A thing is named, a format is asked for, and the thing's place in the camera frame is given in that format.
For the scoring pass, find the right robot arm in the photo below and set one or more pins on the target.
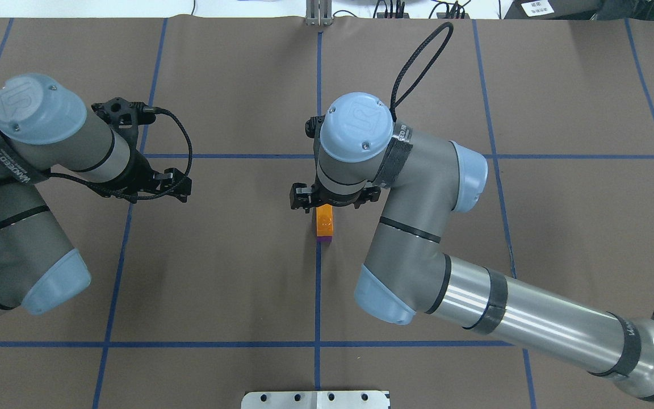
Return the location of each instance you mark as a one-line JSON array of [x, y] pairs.
[[511, 264]]

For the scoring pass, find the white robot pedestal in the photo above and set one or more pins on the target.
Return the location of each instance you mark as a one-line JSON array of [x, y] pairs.
[[317, 399]]

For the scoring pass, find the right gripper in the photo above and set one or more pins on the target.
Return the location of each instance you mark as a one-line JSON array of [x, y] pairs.
[[301, 197]]

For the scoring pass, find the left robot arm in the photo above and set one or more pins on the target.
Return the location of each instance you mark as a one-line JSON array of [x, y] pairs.
[[46, 131]]

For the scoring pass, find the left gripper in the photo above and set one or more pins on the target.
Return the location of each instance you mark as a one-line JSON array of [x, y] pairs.
[[137, 172]]

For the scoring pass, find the aluminium frame post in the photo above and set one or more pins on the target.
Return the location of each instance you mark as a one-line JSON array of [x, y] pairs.
[[318, 13]]

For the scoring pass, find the orange trapezoid block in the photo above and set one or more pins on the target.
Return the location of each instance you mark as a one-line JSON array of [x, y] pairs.
[[325, 221]]

